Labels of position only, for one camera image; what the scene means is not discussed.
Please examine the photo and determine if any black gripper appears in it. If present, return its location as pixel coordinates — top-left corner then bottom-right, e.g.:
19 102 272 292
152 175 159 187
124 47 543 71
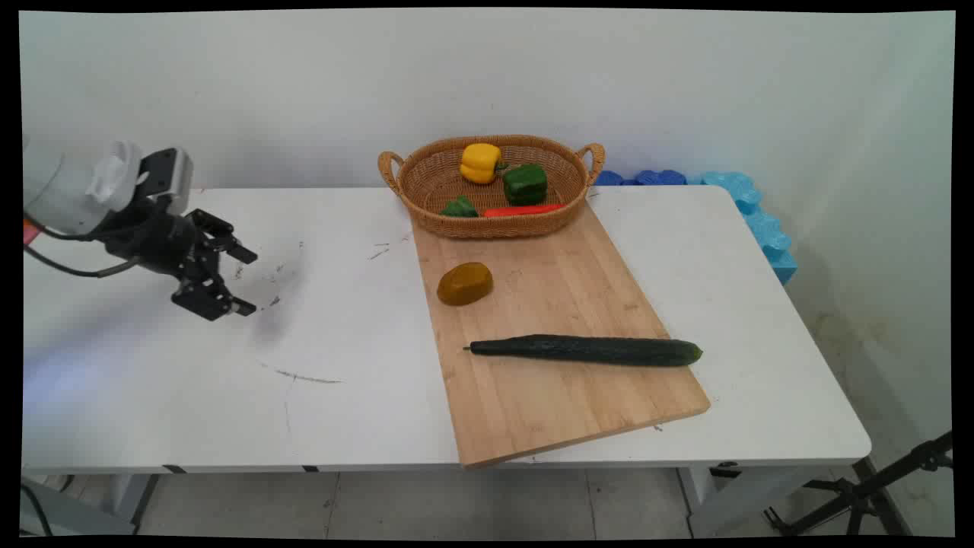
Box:
97 204 259 322

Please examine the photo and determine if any brown potato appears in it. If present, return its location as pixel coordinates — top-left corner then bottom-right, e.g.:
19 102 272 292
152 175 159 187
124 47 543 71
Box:
437 262 494 307

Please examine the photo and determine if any white table leg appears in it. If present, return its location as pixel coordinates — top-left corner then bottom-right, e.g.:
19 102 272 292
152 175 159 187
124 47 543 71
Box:
105 473 162 527
677 464 826 538

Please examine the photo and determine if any woven wicker basket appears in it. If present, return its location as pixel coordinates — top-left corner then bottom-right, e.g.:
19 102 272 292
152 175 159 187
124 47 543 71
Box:
377 135 606 240

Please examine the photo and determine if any yellow bell pepper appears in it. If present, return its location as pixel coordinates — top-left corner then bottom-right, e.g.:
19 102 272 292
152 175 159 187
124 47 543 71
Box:
460 142 508 185

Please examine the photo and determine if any red chili pepper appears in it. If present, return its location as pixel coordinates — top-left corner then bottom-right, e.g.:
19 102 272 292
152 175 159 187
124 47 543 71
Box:
482 202 565 219

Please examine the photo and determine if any large green bell pepper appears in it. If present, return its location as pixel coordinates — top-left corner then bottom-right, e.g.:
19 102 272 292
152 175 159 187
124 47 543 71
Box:
502 163 549 206

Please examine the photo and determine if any bamboo cutting board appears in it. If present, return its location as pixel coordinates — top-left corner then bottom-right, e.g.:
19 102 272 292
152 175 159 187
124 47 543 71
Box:
411 199 711 469

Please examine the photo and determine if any dark green cucumber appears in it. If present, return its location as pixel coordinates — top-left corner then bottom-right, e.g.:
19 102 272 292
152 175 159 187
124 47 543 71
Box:
463 334 704 368

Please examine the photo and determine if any light blue foam block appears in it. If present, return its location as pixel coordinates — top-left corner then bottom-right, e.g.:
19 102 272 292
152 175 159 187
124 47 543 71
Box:
700 171 798 285

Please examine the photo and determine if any black tripod stand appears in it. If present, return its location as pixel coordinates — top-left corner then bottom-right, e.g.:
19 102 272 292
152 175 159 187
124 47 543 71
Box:
763 431 954 537

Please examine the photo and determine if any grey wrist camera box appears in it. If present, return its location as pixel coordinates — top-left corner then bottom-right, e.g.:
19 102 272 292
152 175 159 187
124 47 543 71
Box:
139 148 194 216

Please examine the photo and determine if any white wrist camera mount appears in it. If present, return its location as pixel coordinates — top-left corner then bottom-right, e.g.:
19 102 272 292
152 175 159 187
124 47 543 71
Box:
86 146 144 206

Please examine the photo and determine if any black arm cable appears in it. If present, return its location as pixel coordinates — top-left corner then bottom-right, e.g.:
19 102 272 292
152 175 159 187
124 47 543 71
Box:
23 244 144 279
23 215 103 243

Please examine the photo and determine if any black cable with metal plug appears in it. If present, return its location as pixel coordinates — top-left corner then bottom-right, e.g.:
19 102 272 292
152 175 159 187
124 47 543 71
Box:
21 483 54 537

